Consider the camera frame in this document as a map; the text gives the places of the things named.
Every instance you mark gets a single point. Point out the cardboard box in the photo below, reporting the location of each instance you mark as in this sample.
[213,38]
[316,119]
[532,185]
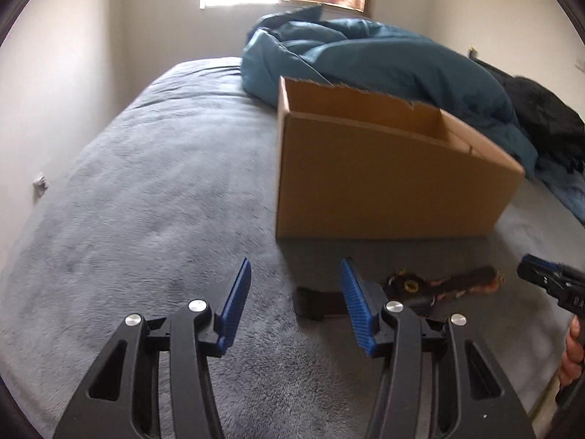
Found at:
[388,178]

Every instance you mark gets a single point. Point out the black patterned wrist watch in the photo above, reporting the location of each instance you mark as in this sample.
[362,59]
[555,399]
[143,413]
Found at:
[320,302]

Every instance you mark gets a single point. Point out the black clothing pile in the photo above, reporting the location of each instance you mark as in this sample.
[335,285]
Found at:
[544,114]

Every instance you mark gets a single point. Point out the person's right hand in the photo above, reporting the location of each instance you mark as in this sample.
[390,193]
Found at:
[571,352]

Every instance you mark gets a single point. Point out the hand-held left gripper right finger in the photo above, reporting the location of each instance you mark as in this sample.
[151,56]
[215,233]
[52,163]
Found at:
[358,306]

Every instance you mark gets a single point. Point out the blue duvet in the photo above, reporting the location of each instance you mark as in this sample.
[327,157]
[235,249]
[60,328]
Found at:
[388,59]

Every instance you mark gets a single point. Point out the bed with grey sheet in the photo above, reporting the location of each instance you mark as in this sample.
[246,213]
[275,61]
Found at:
[151,201]

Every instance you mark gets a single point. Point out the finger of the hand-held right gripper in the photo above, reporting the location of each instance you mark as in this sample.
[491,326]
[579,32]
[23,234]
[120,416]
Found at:
[537,272]

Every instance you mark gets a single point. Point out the white wall outlet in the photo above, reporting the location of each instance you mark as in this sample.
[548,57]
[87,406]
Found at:
[41,184]

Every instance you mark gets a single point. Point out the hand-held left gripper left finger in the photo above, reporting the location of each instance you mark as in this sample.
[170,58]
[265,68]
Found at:
[235,299]

